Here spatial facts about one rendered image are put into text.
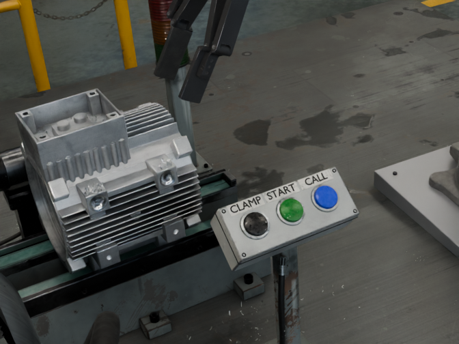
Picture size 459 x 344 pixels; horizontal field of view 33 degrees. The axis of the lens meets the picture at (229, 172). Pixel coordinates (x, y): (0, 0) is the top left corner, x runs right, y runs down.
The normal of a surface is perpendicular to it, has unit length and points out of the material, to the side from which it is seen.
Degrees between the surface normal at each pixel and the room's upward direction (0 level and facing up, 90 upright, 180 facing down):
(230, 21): 83
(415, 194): 3
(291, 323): 90
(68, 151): 90
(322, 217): 38
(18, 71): 0
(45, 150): 90
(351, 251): 0
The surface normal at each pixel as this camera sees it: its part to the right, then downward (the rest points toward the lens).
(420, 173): -0.05, -0.82
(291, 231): 0.22, -0.38
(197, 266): 0.46, 0.45
